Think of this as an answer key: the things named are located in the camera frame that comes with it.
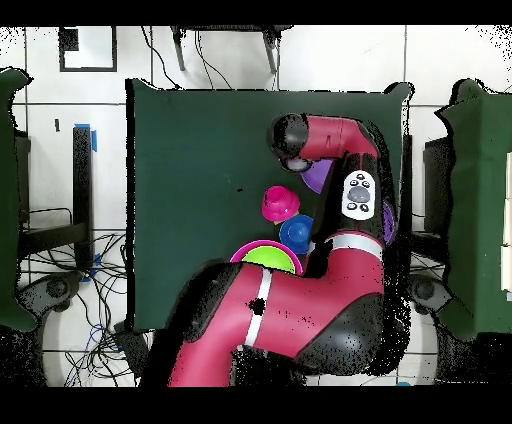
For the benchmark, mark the dark blue plastic bowl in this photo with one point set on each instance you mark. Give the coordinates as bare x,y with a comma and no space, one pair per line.
296,234

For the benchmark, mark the stand with metal legs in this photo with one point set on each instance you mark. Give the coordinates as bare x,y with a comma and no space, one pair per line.
178,50

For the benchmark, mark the black metal post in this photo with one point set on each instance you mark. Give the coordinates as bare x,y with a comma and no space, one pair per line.
407,168

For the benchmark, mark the purple plastic bowl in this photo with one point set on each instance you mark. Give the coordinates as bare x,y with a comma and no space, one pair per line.
388,224
318,174

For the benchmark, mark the green plastic bowl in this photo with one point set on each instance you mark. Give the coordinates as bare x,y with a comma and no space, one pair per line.
268,258

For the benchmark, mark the black metal frame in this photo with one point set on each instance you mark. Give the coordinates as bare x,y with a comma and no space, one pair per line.
82,180

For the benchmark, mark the large pink plastic bowl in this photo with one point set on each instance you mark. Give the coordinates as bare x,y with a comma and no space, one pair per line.
240,254

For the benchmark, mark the dark green tablecloth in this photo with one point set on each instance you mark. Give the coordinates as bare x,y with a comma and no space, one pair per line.
200,140

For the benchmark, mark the green cloth covered side table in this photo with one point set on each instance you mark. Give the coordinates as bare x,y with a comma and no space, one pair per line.
480,200
10,200

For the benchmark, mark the black power brick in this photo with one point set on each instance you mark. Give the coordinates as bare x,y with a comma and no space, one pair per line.
132,348

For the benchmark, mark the grey pedestal foot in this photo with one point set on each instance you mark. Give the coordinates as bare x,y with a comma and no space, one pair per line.
56,288
430,290

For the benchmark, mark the small crimson plastic bowl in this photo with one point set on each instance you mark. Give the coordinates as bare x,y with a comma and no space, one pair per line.
280,202

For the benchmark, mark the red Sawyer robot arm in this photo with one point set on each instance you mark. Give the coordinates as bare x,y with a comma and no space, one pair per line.
312,304

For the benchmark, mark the blue tape strip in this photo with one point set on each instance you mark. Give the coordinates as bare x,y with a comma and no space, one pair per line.
94,142

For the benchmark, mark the black square floor frame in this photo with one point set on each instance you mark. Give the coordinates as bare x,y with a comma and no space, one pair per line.
88,70

